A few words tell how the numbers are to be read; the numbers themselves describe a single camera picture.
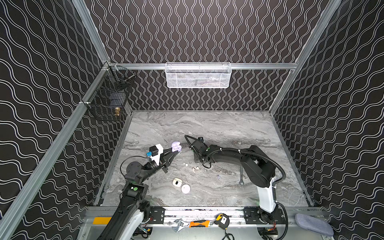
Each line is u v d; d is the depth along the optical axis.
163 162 0.62
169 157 0.66
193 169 0.90
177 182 0.84
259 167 0.51
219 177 0.88
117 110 0.83
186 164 0.92
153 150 0.57
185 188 0.83
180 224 0.72
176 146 0.69
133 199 0.55
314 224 0.69
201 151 0.74
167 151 0.67
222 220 0.71
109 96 0.91
